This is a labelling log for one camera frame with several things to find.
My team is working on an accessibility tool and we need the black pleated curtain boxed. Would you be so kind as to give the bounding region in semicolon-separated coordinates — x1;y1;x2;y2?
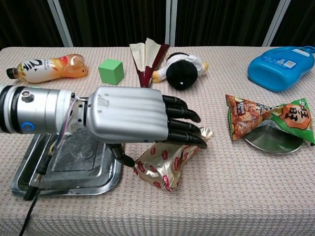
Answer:
0;0;65;50
174;0;281;47
59;0;170;47
270;0;315;48

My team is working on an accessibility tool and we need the green orange snack bag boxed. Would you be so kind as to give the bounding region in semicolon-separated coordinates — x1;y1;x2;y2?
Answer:
225;94;315;145

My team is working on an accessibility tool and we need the grey metal partition post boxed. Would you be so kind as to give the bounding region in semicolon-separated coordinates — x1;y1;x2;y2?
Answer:
262;0;288;47
47;0;74;47
164;0;178;47

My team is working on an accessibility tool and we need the cream maroon folding fan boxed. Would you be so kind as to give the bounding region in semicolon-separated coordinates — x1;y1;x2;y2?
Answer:
129;37;170;88

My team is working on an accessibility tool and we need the rectangular steel tray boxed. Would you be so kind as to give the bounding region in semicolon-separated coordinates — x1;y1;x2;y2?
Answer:
11;127;123;198

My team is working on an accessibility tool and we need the round steel plate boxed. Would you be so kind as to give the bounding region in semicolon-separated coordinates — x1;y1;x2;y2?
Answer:
242;124;304;154

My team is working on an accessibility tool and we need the black left hand cable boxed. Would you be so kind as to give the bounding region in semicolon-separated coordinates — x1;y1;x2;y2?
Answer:
18;147;54;236

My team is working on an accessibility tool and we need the green cube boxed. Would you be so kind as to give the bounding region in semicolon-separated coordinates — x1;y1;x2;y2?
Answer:
98;59;125;86

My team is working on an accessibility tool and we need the red white snack packet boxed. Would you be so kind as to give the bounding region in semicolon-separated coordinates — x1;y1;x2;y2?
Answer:
134;127;214;192

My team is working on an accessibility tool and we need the orange tea bottle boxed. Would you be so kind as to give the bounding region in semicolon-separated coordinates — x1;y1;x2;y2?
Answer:
6;54;89;84

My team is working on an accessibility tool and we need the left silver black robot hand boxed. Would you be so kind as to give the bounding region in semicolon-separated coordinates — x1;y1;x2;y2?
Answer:
85;86;215;168

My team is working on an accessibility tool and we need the blue detergent jug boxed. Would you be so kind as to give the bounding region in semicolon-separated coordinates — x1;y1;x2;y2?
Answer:
247;45;315;93

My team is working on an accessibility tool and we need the pink woven tablecloth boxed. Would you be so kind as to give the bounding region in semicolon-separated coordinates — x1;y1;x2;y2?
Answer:
0;46;315;236

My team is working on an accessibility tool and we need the black white plush doll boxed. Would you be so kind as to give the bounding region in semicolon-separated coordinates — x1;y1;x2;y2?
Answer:
151;52;209;91

